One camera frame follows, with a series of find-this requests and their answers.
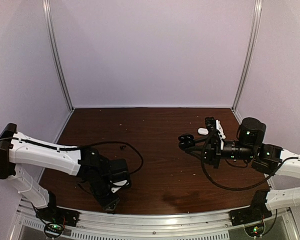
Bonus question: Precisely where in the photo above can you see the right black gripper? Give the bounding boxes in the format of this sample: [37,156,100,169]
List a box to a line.
[185,134,256,170]

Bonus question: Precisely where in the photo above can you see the white earbud charging case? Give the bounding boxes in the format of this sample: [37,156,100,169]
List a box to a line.
[197,127,209,135]

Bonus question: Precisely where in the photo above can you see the black round cap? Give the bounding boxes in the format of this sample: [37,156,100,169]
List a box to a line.
[178,134,195,150]

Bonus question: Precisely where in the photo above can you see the small black clip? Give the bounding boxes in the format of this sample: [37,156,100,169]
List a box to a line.
[119,145,127,150]

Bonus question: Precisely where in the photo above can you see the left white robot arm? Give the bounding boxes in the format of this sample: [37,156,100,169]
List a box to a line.
[0,123,131,222]

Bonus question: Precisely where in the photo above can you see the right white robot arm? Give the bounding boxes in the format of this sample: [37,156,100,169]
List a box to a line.
[178,117,300,192]

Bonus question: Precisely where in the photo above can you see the left circuit board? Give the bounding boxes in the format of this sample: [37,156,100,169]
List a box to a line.
[43,222,65,239]

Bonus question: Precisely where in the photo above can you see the circuit board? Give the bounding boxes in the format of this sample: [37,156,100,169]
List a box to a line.
[244,222,265,238]
[43,222,65,239]

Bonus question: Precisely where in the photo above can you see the right circuit board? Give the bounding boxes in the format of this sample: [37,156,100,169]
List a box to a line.
[244,222,265,238]

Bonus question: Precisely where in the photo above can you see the right black cable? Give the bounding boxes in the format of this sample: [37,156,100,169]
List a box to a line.
[200,131,300,191]

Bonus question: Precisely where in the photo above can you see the black cable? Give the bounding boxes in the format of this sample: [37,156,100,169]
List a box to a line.
[200,131,300,191]
[0,138,144,176]

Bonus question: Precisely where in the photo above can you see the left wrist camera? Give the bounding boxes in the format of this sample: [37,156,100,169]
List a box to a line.
[111,180,131,193]

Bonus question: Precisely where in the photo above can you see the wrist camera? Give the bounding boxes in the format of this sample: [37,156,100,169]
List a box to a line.
[204,116,226,140]
[111,180,131,193]

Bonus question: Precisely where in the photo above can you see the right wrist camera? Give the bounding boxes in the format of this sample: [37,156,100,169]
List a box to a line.
[204,116,226,140]

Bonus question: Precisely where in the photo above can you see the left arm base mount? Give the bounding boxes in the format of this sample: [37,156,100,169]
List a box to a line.
[36,191,80,227]

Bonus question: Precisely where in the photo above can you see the aluminium front rail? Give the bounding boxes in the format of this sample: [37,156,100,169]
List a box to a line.
[8,198,300,240]

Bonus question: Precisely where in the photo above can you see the left black cable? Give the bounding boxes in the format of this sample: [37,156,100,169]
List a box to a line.
[0,138,144,176]

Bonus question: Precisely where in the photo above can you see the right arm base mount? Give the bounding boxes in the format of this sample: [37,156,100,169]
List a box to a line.
[229,190,272,227]

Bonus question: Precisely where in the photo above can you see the right aluminium frame post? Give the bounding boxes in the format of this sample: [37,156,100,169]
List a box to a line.
[231,0,263,112]

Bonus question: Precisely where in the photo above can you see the aluminium frame post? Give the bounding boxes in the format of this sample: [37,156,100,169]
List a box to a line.
[42,0,74,112]
[231,0,263,112]

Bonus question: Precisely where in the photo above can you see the left aluminium frame post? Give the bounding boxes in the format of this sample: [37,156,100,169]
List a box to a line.
[42,0,74,112]

